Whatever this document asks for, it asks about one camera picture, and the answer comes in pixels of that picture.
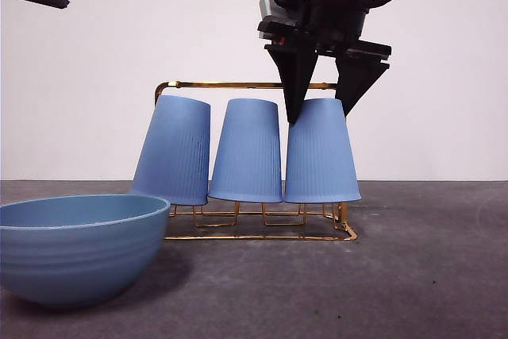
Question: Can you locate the blue ribbed cup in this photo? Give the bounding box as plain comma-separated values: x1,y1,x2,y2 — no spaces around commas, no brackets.
283,97,363,204
207,98,284,204
129,94,212,206

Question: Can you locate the blue ribbed bowl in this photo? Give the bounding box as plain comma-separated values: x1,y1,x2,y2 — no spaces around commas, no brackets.
0,194,172,309

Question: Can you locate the gold wire cup rack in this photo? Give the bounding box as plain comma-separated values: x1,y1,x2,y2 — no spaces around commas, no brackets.
153,80,359,243

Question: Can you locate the pale grey camera box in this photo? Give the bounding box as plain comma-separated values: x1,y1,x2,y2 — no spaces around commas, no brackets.
259,0,298,25

